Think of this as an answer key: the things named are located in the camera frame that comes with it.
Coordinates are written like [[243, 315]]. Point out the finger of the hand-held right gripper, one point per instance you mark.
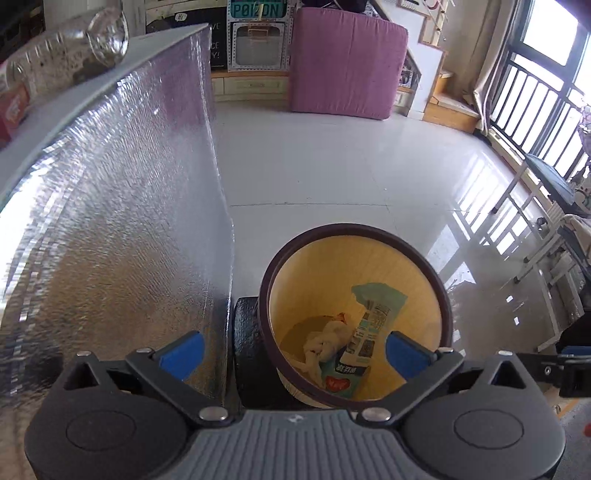
[[572, 374]]

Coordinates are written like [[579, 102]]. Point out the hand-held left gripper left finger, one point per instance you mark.
[[182, 357]]

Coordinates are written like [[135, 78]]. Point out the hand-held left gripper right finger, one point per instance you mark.
[[408, 357]]

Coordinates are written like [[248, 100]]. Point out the wooden bin with dark rim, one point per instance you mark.
[[323, 258]]

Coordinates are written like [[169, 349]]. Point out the green snack packet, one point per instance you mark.
[[369, 318]]

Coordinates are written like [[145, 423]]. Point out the black plastic bag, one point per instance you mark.
[[247, 346]]

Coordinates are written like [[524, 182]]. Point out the small crumpled tissue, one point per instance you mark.
[[330, 341]]

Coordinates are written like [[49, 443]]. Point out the white metal rack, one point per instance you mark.
[[561, 272]]

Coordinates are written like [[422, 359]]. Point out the dark blue seat chair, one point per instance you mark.
[[551, 182]]

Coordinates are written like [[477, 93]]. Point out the wooden step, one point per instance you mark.
[[450, 108]]

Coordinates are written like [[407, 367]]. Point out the black window railing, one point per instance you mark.
[[531, 106]]

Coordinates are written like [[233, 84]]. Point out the cream low cabinet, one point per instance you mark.
[[249, 85]]

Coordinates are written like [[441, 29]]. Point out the red box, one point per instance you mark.
[[11, 110]]

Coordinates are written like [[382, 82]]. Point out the pink cushion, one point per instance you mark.
[[346, 60]]

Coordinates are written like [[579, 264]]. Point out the beige curtain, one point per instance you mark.
[[498, 55]]

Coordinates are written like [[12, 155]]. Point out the clear plastic bottle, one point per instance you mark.
[[106, 37]]

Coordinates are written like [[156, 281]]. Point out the black wall poster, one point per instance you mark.
[[219, 46]]

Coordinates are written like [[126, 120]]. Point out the white perforated frame cabinet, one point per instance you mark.
[[258, 41]]

